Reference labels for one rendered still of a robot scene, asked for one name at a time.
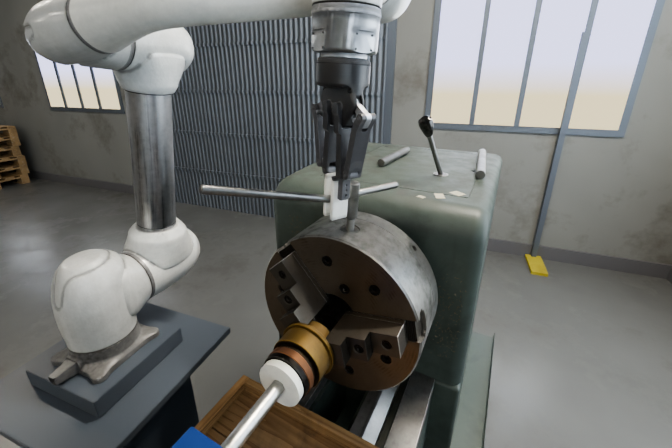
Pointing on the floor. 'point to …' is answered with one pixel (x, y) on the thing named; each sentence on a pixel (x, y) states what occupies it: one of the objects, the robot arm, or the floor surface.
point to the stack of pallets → (12, 158)
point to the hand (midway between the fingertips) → (336, 196)
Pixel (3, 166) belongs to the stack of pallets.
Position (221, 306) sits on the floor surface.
